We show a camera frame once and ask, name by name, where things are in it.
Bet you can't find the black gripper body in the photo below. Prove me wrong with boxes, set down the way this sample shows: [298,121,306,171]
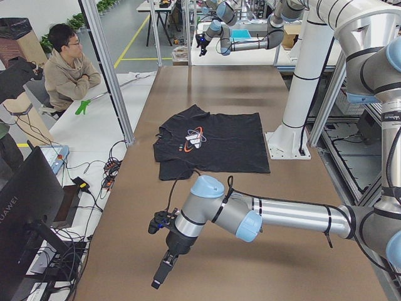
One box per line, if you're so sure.
[166,231,197,257]
[195,34,209,48]

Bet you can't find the aluminium frame post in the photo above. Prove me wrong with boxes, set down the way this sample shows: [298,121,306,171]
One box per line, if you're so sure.
[78,0,135,146]

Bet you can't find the green grabber tool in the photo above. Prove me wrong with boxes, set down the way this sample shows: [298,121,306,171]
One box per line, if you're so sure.
[75,100,91,115]

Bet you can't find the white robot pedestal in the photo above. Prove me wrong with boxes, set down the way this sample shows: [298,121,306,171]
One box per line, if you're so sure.
[267,8,333,160]

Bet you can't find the seated person beige hoodie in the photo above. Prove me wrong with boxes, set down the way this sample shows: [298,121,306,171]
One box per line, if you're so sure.
[44,23,102,117]

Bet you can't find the blue teach pendant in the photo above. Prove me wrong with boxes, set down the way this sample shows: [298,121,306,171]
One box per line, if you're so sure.
[39,145,70,174]

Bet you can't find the black power adapter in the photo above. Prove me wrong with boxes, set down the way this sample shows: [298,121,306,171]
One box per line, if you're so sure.
[72,177,90,193]

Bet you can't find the red black power strip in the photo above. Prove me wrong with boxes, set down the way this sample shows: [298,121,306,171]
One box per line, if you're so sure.
[102,158,122,191]

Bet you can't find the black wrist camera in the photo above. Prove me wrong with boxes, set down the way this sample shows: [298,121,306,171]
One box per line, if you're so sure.
[148,211,177,235]

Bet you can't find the black graphic t-shirt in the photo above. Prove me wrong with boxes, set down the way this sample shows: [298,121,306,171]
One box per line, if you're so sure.
[154,105,270,181]

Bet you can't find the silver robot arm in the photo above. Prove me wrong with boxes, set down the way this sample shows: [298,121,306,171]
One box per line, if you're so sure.
[195,1,306,56]
[148,1,400,288]

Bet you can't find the black Huawei monitor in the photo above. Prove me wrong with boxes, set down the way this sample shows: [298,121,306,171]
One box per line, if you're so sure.
[1,147,68,294]

